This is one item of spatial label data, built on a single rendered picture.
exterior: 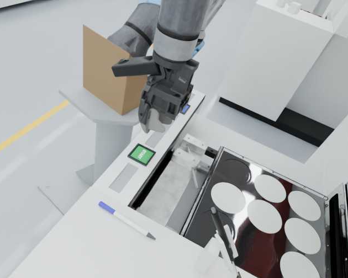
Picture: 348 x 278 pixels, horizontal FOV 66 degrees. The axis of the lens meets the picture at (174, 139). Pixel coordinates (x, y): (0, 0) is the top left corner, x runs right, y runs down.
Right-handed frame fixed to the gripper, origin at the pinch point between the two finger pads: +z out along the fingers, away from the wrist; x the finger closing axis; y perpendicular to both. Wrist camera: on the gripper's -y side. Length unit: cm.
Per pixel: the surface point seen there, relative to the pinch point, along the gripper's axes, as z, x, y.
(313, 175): 24, 43, 54
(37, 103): 106, 78, -124
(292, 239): 15.8, 3.8, 45.1
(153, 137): 10.1, 8.2, -0.2
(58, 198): 104, 21, -52
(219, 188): 15.8, 7.8, 22.9
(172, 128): 9.7, 14.7, 2.7
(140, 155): 9.3, -0.7, 0.5
